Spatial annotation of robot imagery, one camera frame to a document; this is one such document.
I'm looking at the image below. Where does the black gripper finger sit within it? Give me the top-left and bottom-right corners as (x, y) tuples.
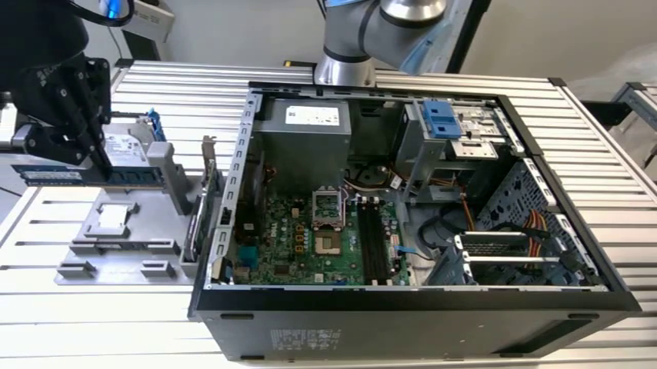
(60, 57), (112, 131)
(12, 122), (114, 185)

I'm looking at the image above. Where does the black RAM slot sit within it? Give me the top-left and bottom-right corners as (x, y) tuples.
(363, 196), (382, 286)
(357, 196), (375, 286)
(376, 196), (395, 286)
(371, 196), (388, 286)

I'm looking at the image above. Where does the hard disk in blue carrier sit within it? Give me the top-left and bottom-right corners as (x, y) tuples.
(101, 108), (167, 170)

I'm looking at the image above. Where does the silver CPU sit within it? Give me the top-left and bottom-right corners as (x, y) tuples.
(96, 203), (129, 226)

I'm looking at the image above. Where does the grey parts rack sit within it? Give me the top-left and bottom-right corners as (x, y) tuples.
(53, 140), (207, 286)

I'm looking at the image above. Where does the graphics card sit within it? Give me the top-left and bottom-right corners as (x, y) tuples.
(181, 134), (227, 264)

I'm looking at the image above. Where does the black case fan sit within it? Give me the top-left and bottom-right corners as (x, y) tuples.
(239, 148), (271, 247)

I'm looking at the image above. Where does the grey power supply unit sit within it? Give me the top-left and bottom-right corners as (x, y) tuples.
(253, 98), (355, 191)

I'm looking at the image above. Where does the green motherboard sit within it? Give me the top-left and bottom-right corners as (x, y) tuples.
(233, 188), (415, 288)

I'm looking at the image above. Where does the metal socket cover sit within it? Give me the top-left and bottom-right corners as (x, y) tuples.
(311, 186), (344, 228)

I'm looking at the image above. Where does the CPU socket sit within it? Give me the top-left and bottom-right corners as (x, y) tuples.
(312, 229), (344, 258)

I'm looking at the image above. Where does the blue plastic bay latch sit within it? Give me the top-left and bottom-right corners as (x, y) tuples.
(420, 98), (459, 141)

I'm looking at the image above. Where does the metal drive cage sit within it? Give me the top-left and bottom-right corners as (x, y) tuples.
(394, 98), (524, 203)

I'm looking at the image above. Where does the black grey PC case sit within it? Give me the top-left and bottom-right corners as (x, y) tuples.
(187, 78), (646, 362)

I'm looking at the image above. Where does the perforated metal disk bay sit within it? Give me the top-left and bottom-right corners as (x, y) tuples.
(424, 157), (601, 288)

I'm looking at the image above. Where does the black frame post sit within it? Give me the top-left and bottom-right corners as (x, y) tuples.
(448, 0), (491, 75)
(121, 28), (161, 62)

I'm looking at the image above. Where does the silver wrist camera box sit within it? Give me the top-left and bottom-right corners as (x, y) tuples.
(130, 0), (176, 44)

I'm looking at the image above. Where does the yellow black wire bundle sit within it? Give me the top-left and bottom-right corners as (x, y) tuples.
(341, 165), (406, 193)

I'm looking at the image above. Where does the black cable loop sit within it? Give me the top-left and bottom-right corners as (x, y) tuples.
(418, 207), (463, 254)

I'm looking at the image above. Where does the orange red wire bundle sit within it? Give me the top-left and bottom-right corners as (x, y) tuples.
(428, 172), (476, 231)

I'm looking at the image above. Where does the red yellow flat wire bundle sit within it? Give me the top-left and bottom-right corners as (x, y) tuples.
(522, 209), (551, 259)

